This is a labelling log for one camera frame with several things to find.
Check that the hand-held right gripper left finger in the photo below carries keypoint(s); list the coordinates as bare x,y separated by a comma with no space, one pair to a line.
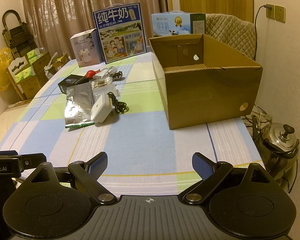
98,165

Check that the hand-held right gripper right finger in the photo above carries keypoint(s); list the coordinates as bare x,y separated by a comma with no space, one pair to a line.
201,166

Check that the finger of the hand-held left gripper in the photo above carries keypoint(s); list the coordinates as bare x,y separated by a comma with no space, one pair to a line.
3,152
33,161

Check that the green and white tube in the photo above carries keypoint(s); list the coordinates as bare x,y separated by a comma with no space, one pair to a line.
80,124

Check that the white pad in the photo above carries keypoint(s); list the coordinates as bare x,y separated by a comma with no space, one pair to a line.
100,107

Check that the silver foil bag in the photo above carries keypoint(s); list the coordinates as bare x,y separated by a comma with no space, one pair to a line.
77,102

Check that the brown cardboard box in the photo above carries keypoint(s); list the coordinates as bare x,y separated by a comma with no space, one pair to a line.
202,97

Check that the black shaver box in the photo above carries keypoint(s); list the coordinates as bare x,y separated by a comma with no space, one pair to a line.
72,81

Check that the clear bag of black parts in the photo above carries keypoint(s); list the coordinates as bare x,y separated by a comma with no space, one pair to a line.
115,76

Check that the red toy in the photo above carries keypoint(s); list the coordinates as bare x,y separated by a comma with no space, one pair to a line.
90,73

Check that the plaid checked cloth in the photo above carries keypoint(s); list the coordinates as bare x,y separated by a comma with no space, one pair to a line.
140,142

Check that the plain cardboard box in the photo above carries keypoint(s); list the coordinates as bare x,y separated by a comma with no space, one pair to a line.
31,88

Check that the steel kettle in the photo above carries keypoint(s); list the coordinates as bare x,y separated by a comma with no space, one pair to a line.
277,140

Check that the white open carton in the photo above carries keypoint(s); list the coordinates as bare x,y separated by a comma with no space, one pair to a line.
18,66

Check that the crumpled clear plastic bag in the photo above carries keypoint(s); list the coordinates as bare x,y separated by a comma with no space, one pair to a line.
50,68

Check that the cardboard box of tissue packs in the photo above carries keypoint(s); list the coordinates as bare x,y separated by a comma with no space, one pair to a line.
38,61

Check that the small cardboard box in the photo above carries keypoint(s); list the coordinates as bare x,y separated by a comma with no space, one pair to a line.
62,60

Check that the white humidifier box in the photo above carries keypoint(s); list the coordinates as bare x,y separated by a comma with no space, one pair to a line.
83,50

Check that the black folding cart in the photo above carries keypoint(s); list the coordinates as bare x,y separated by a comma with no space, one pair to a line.
15,35

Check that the dark blue milk carton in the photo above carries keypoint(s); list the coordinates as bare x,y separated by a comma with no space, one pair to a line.
120,37

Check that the quilted chair cover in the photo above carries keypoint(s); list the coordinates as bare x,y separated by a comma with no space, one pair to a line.
230,30

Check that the light blue milk carton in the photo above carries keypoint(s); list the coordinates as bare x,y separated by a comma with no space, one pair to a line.
170,25

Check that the brown patterned curtain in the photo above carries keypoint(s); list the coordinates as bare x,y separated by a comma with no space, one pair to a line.
60,10

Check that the light wooden slat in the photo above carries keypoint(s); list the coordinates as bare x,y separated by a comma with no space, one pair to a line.
170,0

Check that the wall socket with plug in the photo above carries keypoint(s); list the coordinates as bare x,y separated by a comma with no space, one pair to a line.
270,11

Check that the beige wall socket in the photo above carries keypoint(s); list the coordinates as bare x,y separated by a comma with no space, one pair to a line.
280,13

